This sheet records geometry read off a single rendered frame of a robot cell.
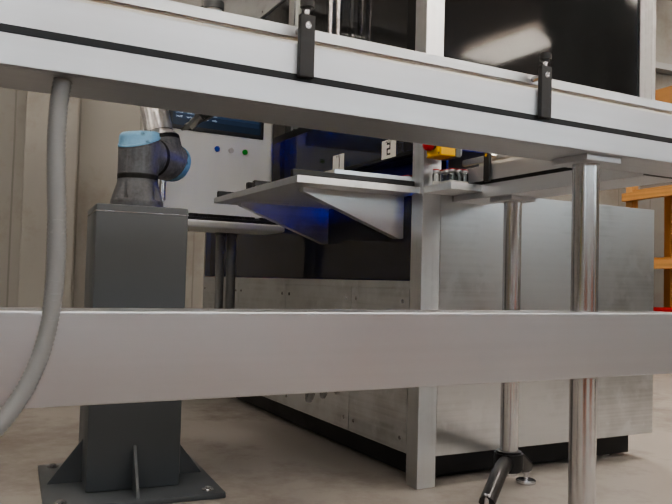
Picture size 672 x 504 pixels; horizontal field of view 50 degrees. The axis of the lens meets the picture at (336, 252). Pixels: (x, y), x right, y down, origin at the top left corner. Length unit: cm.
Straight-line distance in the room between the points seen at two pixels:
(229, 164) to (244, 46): 195
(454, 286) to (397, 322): 108
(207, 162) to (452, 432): 143
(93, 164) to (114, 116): 37
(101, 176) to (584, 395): 423
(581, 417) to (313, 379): 58
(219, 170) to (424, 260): 112
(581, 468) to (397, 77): 79
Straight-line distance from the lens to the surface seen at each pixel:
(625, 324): 149
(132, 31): 101
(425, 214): 216
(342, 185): 204
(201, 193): 292
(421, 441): 220
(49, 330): 96
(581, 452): 147
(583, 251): 144
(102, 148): 527
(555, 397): 251
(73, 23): 100
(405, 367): 116
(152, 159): 218
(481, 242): 228
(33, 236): 489
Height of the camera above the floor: 59
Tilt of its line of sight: 2 degrees up
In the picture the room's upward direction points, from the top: 1 degrees clockwise
